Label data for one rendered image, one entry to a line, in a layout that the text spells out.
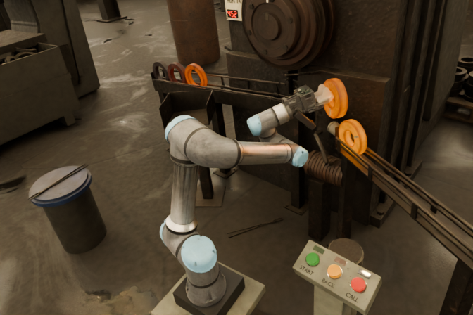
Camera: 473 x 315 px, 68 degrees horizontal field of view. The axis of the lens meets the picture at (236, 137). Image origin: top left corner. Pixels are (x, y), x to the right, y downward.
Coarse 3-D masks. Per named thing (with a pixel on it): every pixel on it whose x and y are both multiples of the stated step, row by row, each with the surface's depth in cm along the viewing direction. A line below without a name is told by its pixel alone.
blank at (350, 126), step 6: (348, 120) 146; (354, 120) 145; (342, 126) 151; (348, 126) 146; (354, 126) 142; (360, 126) 142; (342, 132) 152; (348, 132) 151; (354, 132) 143; (360, 132) 141; (342, 138) 153; (348, 138) 152; (354, 138) 144; (360, 138) 141; (366, 138) 142; (342, 144) 154; (348, 144) 150; (354, 144) 146; (360, 144) 141; (366, 144) 142; (360, 150) 143
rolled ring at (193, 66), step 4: (192, 64) 226; (196, 64) 226; (188, 68) 229; (192, 68) 226; (196, 68) 223; (200, 68) 224; (188, 72) 232; (200, 72) 223; (204, 72) 224; (188, 76) 234; (200, 76) 225; (204, 76) 224; (188, 80) 235; (192, 80) 236; (204, 80) 225; (196, 84) 235; (200, 84) 229; (204, 84) 226; (204, 88) 230
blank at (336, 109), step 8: (328, 80) 136; (336, 80) 133; (328, 88) 137; (336, 88) 130; (344, 88) 130; (336, 96) 132; (344, 96) 130; (328, 104) 140; (336, 104) 133; (344, 104) 130; (328, 112) 141; (336, 112) 134; (344, 112) 133
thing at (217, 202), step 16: (176, 96) 208; (192, 96) 207; (208, 96) 205; (160, 112) 192; (176, 112) 212; (192, 112) 208; (208, 112) 191; (208, 176) 221; (208, 192) 227; (224, 192) 235
